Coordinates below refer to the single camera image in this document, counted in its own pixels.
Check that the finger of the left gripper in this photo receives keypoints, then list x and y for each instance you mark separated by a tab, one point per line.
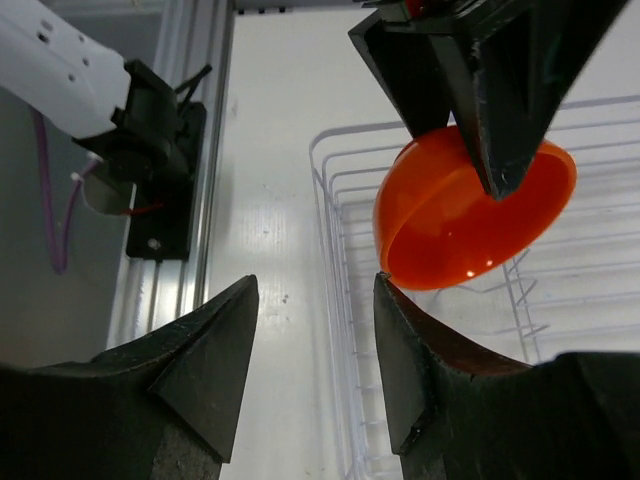
508	65
405	67

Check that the orange bowl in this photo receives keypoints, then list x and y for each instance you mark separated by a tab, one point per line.
435	226

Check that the aluminium rail front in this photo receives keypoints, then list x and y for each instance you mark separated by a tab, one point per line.
190	65

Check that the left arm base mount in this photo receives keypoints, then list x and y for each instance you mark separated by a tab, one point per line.
160	227

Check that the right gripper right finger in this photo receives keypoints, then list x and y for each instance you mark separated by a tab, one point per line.
457	410

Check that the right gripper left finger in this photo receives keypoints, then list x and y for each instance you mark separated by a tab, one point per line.
163	406

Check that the wire dish rack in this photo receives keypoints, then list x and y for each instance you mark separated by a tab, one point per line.
574	289

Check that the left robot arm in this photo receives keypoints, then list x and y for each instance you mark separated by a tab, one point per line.
80	84

